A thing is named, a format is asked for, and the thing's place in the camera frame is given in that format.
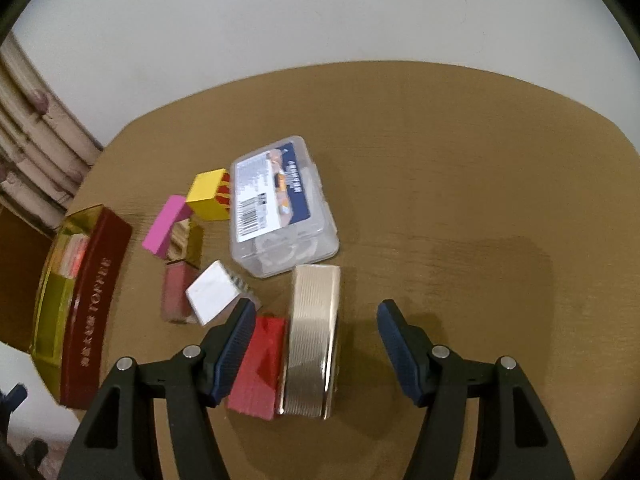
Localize lip gloss tube gold cap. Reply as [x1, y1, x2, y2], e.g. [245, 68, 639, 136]
[161, 220, 203, 325]

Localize pink block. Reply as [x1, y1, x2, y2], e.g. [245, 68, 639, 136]
[141, 195, 193, 260]

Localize white block black zigzag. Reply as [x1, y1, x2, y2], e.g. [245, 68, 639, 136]
[186, 260, 262, 327]

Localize red and gold tin box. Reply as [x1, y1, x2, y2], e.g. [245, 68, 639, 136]
[27, 204, 134, 408]

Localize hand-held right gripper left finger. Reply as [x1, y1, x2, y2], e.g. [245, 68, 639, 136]
[59, 298, 257, 480]

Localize yellow block red stripes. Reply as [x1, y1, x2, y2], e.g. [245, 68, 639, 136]
[186, 168, 233, 223]

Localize gold ribbed case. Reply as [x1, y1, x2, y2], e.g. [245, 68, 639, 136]
[276, 264, 343, 420]

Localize brown wooden door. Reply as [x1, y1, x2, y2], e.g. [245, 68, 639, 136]
[0, 205, 56, 353]

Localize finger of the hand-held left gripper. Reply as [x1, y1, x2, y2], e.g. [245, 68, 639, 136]
[20, 437, 48, 468]
[0, 384, 28, 413]

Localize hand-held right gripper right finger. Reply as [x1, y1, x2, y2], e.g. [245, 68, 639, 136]
[376, 299, 576, 480]

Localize clear plastic box blue label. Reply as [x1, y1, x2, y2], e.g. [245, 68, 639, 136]
[229, 135, 340, 279]

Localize small clear box red content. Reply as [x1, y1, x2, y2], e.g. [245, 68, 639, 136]
[59, 232, 92, 279]

